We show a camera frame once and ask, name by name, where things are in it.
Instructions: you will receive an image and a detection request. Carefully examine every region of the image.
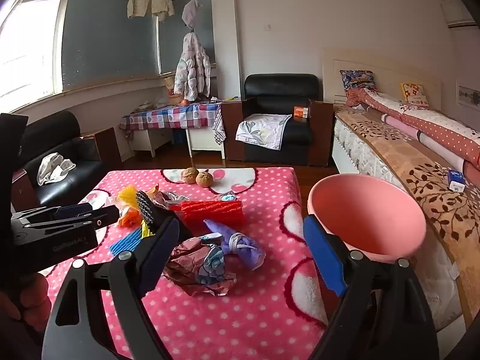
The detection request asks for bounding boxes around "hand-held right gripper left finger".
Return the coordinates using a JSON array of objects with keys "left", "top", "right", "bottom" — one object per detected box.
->
[{"left": 41, "top": 215, "right": 181, "bottom": 360}]

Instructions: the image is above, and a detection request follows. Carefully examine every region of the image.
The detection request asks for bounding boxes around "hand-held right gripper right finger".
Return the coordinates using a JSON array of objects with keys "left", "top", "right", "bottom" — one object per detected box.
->
[{"left": 302, "top": 215, "right": 440, "bottom": 360}]

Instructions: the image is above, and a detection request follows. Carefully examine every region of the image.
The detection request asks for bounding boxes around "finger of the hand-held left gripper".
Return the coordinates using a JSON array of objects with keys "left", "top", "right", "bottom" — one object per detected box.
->
[
  {"left": 11, "top": 202, "right": 94, "bottom": 221},
  {"left": 22, "top": 205, "right": 118, "bottom": 238}
]

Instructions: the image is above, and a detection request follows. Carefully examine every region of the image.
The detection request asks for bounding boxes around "large maroon wrapper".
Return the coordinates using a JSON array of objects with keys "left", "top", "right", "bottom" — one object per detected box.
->
[{"left": 163, "top": 233, "right": 238, "bottom": 298}]

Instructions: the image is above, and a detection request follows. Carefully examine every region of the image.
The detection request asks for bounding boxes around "yellow foam net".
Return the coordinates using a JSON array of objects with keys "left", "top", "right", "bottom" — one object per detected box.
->
[{"left": 116, "top": 184, "right": 145, "bottom": 211}]

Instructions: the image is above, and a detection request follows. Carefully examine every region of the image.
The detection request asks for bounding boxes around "blue corrugated foam strip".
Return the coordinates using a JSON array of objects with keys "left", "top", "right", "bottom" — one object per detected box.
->
[{"left": 109, "top": 230, "right": 145, "bottom": 257}]

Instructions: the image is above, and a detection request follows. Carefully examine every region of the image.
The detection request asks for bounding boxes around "black studded strip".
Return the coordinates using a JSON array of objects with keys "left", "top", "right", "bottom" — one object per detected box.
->
[{"left": 136, "top": 190, "right": 156, "bottom": 235}]

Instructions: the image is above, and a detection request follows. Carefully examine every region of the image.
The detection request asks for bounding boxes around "pink plastic basin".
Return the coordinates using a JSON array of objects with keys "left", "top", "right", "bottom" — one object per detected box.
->
[{"left": 307, "top": 173, "right": 427, "bottom": 265}]

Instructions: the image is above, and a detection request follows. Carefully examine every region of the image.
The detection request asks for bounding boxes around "clear red printed snack wrapper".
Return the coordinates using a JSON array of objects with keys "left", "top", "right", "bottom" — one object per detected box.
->
[{"left": 146, "top": 184, "right": 190, "bottom": 211}]

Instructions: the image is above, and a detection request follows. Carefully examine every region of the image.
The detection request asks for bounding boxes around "red foam net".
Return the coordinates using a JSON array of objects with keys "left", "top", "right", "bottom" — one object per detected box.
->
[{"left": 181, "top": 199, "right": 244, "bottom": 230}]

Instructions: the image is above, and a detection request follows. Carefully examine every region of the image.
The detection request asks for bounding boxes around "purple knotted cloth bundle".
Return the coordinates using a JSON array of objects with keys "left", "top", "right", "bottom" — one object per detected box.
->
[{"left": 203, "top": 218, "right": 266, "bottom": 271}]

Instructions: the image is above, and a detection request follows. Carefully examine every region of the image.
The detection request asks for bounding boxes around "person's left hand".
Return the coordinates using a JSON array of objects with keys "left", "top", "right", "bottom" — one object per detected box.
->
[{"left": 0, "top": 270, "right": 52, "bottom": 331}]

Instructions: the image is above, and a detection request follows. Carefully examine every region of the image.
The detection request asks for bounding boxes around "white crumpled cloth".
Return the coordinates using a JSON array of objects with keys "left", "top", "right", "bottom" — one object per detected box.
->
[{"left": 36, "top": 152, "right": 77, "bottom": 186}]

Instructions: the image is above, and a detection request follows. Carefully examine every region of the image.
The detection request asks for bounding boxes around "black armchair with white cloth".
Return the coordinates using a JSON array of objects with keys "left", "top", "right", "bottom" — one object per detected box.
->
[{"left": 11, "top": 110, "right": 122, "bottom": 211}]

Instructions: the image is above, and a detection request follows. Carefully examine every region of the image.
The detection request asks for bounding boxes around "white drawer cabinet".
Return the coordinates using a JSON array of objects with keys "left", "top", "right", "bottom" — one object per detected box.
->
[{"left": 129, "top": 127, "right": 175, "bottom": 158}]

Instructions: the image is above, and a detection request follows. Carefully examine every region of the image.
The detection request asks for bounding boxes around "pink polka dot blanket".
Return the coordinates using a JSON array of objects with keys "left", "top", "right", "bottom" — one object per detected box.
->
[{"left": 45, "top": 166, "right": 331, "bottom": 360}]

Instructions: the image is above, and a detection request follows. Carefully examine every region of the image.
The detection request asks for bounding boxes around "bed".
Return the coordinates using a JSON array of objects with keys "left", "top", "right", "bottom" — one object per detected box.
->
[{"left": 322, "top": 47, "right": 480, "bottom": 331}]

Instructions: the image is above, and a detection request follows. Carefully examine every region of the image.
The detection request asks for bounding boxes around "checked tablecloth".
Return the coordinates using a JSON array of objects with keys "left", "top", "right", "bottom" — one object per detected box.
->
[{"left": 120, "top": 102, "right": 227, "bottom": 145}]

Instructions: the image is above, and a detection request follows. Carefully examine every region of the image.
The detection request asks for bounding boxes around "white side table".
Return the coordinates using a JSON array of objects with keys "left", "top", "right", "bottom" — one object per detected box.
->
[{"left": 185, "top": 127, "right": 226, "bottom": 160}]

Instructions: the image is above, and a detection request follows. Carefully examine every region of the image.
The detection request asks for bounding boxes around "brown leaf pattern bed cover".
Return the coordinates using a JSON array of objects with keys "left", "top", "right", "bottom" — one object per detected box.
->
[{"left": 337, "top": 110, "right": 480, "bottom": 323}]

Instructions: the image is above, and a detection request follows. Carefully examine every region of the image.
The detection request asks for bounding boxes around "white floral cloth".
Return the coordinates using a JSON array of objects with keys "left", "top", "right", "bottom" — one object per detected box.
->
[{"left": 235, "top": 113, "right": 292, "bottom": 151}]

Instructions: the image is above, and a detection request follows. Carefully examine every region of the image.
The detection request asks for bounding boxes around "woven basket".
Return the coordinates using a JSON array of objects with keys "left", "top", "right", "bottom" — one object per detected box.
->
[{"left": 165, "top": 75, "right": 184, "bottom": 105}]

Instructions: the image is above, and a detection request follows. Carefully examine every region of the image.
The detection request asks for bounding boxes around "blue and white box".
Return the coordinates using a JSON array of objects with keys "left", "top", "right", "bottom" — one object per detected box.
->
[{"left": 447, "top": 169, "right": 466, "bottom": 193}]

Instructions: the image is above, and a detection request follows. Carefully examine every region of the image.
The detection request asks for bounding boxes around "window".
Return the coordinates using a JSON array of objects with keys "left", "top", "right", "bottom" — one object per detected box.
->
[{"left": 0, "top": 0, "right": 216, "bottom": 115}]

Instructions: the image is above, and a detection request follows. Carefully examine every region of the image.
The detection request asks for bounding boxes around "red polka dot quilt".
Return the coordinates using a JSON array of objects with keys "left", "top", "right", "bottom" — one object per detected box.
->
[{"left": 345, "top": 88, "right": 480, "bottom": 184}]

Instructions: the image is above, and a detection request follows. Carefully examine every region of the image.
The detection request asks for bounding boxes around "white printed puffer jacket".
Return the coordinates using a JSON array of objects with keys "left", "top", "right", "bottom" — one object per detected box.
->
[{"left": 173, "top": 32, "right": 211, "bottom": 102}]

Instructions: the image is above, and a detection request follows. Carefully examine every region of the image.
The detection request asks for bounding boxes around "black armchair with floral cloth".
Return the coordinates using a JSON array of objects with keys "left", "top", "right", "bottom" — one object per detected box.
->
[{"left": 221, "top": 73, "right": 334, "bottom": 167}]

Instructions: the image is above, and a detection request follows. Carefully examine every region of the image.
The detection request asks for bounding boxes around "dark printed pillow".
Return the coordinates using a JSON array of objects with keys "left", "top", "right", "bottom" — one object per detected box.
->
[{"left": 339, "top": 69, "right": 379, "bottom": 92}]

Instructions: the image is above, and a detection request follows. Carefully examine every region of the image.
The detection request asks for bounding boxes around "yellow flower pillow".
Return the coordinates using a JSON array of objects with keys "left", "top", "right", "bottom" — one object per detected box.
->
[{"left": 399, "top": 82, "right": 430, "bottom": 107}]

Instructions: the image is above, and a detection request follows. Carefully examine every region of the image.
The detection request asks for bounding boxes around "cream knitted sweater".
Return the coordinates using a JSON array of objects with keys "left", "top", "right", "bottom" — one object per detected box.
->
[{"left": 127, "top": 0, "right": 176, "bottom": 21}]

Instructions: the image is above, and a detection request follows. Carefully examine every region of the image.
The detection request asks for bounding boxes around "pale pink hanging garment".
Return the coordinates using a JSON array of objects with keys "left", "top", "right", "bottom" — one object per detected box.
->
[{"left": 181, "top": 0, "right": 204, "bottom": 31}]

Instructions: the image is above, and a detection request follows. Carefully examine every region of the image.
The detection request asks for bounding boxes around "white air conditioner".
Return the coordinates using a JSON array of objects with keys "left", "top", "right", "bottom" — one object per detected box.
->
[{"left": 439, "top": 0, "right": 477, "bottom": 29}]

